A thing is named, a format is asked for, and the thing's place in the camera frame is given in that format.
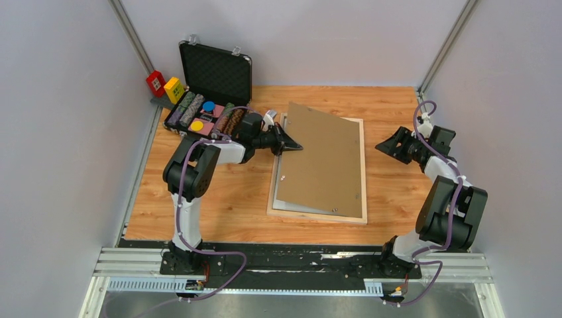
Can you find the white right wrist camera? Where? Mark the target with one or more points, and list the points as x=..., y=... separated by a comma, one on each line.
x=424, y=125

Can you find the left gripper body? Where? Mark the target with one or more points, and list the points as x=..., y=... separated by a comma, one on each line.
x=269, y=140

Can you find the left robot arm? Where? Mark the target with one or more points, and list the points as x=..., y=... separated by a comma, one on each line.
x=189, y=172

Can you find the yellow toy house block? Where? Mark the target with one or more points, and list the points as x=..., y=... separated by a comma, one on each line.
x=174, y=90

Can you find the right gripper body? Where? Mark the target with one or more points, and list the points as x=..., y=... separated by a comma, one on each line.
x=415, y=146

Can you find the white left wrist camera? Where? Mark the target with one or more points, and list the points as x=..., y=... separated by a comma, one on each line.
x=269, y=119

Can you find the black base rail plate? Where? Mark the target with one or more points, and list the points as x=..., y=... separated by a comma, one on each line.
x=284, y=266

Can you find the blue round chip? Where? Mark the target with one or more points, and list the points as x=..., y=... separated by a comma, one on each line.
x=208, y=106

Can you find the light wooden picture frame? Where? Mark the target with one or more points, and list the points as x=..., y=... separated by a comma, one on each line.
x=351, y=215

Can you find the black poker chip case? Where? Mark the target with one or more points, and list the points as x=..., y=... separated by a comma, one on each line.
x=212, y=74

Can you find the black and white photo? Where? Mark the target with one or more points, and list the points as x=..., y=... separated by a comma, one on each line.
x=279, y=208

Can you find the brown backing board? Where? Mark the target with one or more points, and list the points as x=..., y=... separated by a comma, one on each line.
x=322, y=162

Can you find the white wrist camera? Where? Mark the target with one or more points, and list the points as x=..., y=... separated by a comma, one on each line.
x=269, y=119
x=424, y=125

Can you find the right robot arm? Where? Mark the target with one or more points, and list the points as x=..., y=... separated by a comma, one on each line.
x=452, y=211

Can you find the yellow round chip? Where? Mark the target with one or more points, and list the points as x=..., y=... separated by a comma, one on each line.
x=196, y=125

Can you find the red toy house block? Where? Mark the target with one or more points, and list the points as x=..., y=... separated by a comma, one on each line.
x=156, y=83

